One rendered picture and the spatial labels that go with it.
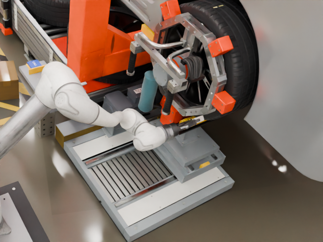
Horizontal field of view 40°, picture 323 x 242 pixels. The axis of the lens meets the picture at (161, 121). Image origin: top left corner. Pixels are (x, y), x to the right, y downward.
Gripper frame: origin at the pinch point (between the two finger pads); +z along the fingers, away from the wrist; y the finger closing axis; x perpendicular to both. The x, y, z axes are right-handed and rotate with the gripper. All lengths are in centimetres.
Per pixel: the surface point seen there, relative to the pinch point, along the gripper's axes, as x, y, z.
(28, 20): 91, -126, -30
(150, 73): 31.5, -17.1, -11.0
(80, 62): 49, -42, -38
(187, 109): 6.6, -4.8, -1.7
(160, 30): 53, -9, -2
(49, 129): 14, -96, -50
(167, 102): 16.4, 11.4, -23.8
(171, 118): 2.4, -21.9, -2.7
